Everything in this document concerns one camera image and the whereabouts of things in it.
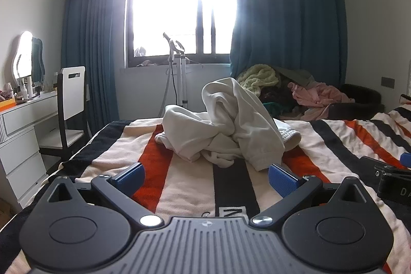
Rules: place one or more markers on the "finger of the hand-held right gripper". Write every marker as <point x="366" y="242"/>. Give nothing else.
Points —
<point x="406" y="160"/>

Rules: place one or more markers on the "olive garment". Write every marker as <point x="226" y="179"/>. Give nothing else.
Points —
<point x="295" y="73"/>

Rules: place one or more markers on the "green garment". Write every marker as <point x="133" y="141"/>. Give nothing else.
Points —
<point x="271" y="107"/>

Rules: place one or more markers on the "dark garment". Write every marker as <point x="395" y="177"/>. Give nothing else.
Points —
<point x="279" y="94"/>

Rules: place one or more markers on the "white and black chair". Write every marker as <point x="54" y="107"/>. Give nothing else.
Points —
<point x="72" y="91"/>

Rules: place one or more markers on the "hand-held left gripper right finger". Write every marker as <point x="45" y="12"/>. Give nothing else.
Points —
<point x="282" y="181"/>

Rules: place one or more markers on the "pink garment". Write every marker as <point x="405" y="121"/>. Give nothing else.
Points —
<point x="314" y="94"/>

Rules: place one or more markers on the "white dressing table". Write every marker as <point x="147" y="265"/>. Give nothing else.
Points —
<point x="19" y="123"/>

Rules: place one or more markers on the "striped blanket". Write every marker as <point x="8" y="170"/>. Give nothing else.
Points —
<point x="192" y="184"/>

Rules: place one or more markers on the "black armchair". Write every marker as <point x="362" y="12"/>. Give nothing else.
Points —
<point x="362" y="94"/>

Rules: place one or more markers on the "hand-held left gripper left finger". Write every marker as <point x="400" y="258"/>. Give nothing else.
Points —
<point x="131" y="177"/>

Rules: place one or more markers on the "yellow-green knit blanket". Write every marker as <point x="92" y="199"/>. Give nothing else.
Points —
<point x="257" y="76"/>

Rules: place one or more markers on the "blue curtain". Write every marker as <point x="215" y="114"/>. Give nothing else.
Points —
<point x="93" y="36"/>
<point x="289" y="4"/>

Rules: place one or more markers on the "small beige cloth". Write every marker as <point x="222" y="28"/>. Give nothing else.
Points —
<point x="147" y="63"/>

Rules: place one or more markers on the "orange box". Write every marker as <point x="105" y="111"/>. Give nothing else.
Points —
<point x="7" y="103"/>

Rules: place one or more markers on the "wavy vanity mirror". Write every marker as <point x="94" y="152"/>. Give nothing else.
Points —
<point x="24" y="52"/>

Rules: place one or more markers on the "group of cosmetic bottles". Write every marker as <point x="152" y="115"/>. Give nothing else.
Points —
<point x="30" y="86"/>

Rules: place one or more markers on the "dark wall switch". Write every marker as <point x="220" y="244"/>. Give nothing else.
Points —
<point x="388" y="82"/>

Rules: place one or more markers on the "white zip jacket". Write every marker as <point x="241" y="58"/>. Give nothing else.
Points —
<point x="237" y="120"/>

